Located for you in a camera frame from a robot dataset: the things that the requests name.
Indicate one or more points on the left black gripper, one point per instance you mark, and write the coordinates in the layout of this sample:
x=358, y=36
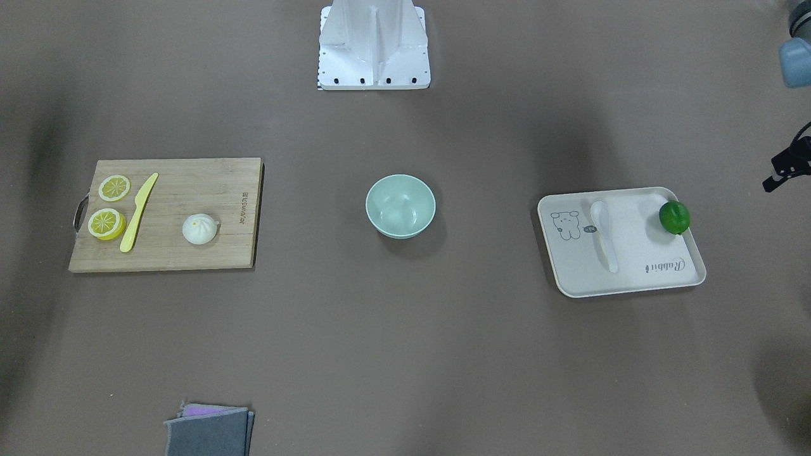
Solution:
x=792, y=163

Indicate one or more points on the white ceramic spoon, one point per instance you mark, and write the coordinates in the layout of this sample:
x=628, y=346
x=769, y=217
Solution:
x=602, y=220

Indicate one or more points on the white steamed bun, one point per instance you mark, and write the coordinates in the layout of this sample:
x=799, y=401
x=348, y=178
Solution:
x=200, y=228

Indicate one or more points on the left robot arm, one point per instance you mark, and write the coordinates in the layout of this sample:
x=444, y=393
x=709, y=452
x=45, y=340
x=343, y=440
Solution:
x=794, y=56

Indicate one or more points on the mint green bowl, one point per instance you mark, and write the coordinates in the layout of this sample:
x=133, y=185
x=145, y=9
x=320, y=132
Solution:
x=400, y=206

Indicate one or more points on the green lime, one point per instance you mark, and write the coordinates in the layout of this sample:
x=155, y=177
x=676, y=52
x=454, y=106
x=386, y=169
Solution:
x=674, y=217

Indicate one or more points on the cream rabbit tray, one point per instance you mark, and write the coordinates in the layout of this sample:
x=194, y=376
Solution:
x=649, y=257

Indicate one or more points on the bamboo cutting board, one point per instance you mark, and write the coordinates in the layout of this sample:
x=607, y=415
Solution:
x=228, y=189

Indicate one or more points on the grey folded cloth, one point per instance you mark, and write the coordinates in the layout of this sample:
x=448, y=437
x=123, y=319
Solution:
x=203, y=429

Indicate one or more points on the yellow plastic knife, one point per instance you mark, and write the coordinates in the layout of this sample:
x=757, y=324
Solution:
x=140, y=200

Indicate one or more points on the upper lemon slice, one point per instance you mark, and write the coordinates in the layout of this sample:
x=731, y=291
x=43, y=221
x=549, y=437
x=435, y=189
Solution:
x=114, y=188

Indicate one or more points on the lower lemon half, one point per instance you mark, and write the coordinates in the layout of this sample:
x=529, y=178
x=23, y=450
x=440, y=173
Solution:
x=106, y=224

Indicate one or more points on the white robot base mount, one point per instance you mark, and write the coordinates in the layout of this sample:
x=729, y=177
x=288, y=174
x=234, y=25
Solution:
x=373, y=45

